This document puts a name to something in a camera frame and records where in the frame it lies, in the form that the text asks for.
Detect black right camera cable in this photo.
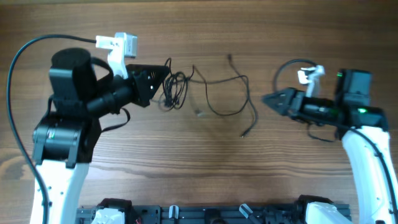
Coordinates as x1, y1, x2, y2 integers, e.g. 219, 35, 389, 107
272, 58, 398, 224

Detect black camera cable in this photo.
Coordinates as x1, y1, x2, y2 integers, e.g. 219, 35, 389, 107
272, 58, 398, 224
6, 34, 97, 224

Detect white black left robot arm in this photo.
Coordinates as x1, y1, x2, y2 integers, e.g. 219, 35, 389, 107
30, 48, 170, 223

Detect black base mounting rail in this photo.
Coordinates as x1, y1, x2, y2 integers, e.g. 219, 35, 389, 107
76, 203, 352, 224

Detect black left camera cable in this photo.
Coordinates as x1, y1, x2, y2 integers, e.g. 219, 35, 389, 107
6, 34, 97, 224

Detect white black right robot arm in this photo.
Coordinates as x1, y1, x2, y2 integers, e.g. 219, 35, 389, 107
262, 69, 397, 223

